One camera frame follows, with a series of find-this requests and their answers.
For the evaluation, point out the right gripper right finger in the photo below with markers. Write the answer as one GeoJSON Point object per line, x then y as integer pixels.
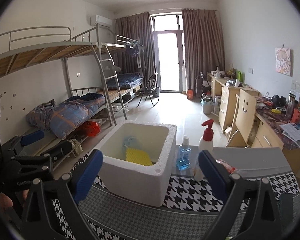
{"type": "Point", "coordinates": [216, 175]}

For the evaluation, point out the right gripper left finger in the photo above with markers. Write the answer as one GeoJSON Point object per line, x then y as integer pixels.
{"type": "Point", "coordinates": [84, 174]}

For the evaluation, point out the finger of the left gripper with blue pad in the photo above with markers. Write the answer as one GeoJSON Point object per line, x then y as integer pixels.
{"type": "Point", "coordinates": [31, 138]}

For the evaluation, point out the blue surgical face mask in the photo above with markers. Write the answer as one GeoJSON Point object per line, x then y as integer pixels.
{"type": "Point", "coordinates": [130, 142]}

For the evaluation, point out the person's left hand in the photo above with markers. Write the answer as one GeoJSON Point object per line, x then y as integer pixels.
{"type": "Point", "coordinates": [6, 201]}

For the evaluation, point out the red snack packet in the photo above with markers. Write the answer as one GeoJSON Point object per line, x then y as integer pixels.
{"type": "Point", "coordinates": [230, 169]}

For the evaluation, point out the metal bunk bed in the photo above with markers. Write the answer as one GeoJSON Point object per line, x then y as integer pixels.
{"type": "Point", "coordinates": [39, 64]}

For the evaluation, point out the white pump lotion bottle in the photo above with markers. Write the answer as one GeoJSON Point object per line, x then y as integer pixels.
{"type": "Point", "coordinates": [205, 143]}

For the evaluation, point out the blue liquid clear bottle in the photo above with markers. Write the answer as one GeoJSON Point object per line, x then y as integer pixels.
{"type": "Point", "coordinates": [183, 156]}

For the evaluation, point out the blue plaid quilt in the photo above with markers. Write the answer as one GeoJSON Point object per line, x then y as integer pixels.
{"type": "Point", "coordinates": [62, 119]}

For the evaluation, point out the red bag under bed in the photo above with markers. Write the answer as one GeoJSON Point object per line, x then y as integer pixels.
{"type": "Point", "coordinates": [90, 129]}

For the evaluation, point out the houndstooth table cloth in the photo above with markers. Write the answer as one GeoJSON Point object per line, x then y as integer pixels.
{"type": "Point", "coordinates": [189, 207]}

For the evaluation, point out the white styrofoam box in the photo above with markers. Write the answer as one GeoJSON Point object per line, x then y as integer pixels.
{"type": "Point", "coordinates": [136, 182]}

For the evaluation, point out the wooden smiley face chair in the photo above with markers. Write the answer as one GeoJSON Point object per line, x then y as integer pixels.
{"type": "Point", "coordinates": [243, 121]}

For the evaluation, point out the grey trash bin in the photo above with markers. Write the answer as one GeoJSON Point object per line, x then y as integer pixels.
{"type": "Point", "coordinates": [207, 105]}

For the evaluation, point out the wooden desk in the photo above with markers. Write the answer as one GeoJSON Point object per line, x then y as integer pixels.
{"type": "Point", "coordinates": [267, 130]}

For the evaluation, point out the black folding chair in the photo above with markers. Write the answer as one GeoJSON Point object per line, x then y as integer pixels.
{"type": "Point", "coordinates": [149, 89]}

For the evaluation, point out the right brown curtain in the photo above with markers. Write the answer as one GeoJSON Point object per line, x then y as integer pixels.
{"type": "Point", "coordinates": [203, 44]}

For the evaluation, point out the brown curtain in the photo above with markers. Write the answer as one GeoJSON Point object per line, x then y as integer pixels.
{"type": "Point", "coordinates": [203, 44]}
{"type": "Point", "coordinates": [140, 58]}

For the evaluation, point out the white air conditioner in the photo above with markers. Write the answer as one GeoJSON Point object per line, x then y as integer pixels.
{"type": "Point", "coordinates": [97, 19]}

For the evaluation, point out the glass balcony door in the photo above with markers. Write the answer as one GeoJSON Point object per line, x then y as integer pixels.
{"type": "Point", "coordinates": [168, 37]}

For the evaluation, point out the cartoon girl wall picture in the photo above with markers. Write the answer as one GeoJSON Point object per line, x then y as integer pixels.
{"type": "Point", "coordinates": [283, 63]}

